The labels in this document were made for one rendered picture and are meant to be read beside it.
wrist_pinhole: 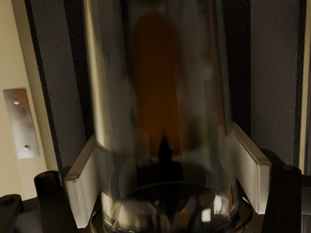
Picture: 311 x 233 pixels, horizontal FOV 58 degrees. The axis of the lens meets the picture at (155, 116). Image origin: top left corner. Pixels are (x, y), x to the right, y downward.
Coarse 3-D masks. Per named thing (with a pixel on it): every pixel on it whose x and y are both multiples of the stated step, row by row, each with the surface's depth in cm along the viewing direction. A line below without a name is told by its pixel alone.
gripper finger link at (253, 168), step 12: (240, 132) 18; (240, 144) 17; (252, 144) 16; (240, 156) 17; (252, 156) 15; (264, 156) 14; (240, 168) 17; (252, 168) 15; (264, 168) 14; (240, 180) 17; (252, 180) 15; (264, 180) 14; (252, 192) 15; (264, 192) 14; (252, 204) 15; (264, 204) 14
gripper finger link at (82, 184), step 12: (84, 156) 17; (72, 168) 15; (84, 168) 15; (96, 168) 18; (72, 180) 14; (84, 180) 15; (96, 180) 18; (72, 192) 14; (84, 192) 15; (96, 192) 18; (72, 204) 14; (84, 204) 15; (84, 216) 15
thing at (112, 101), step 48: (96, 0) 15; (144, 0) 14; (192, 0) 15; (96, 48) 16; (144, 48) 14; (192, 48) 15; (96, 96) 16; (144, 96) 15; (192, 96) 15; (96, 144) 17; (144, 144) 15; (192, 144) 15; (144, 192) 15; (192, 192) 15
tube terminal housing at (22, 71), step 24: (0, 0) 25; (24, 0) 27; (0, 24) 25; (24, 24) 28; (0, 48) 26; (24, 48) 28; (0, 72) 26; (24, 72) 26; (48, 120) 31; (48, 144) 31; (24, 168) 29; (48, 168) 32; (24, 192) 30; (240, 192) 43
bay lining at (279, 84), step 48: (48, 0) 32; (240, 0) 38; (288, 0) 27; (48, 48) 31; (240, 48) 40; (288, 48) 28; (48, 96) 30; (240, 96) 42; (288, 96) 29; (288, 144) 30
